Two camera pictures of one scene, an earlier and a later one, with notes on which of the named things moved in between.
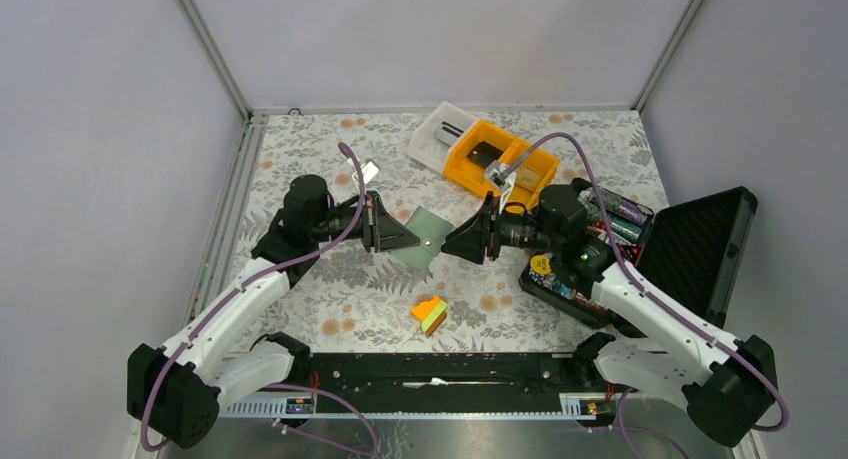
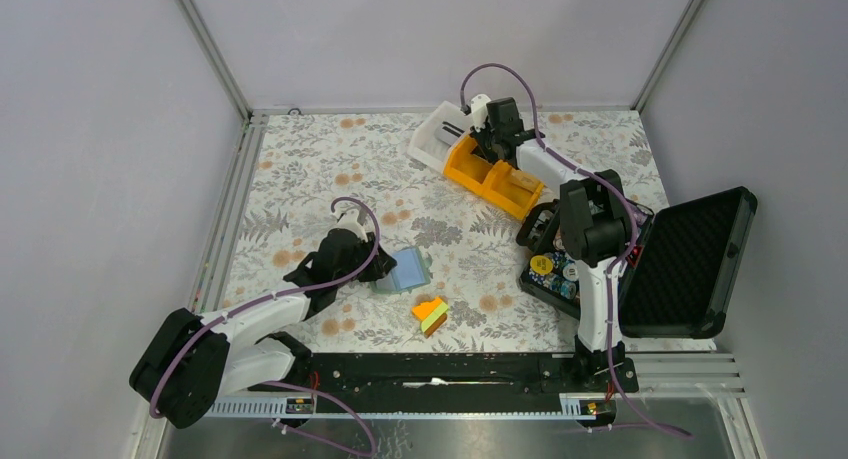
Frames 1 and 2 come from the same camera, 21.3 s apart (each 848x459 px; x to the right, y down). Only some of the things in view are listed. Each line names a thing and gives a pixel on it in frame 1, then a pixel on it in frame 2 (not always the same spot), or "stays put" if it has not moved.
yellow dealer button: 540,264 stays put
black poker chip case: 692,250 stays put
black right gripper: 470,240 to 478,136
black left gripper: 380,230 to 379,268
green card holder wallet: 431,231 to 410,272
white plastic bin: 424,146 stays put
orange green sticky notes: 432,313 stays put
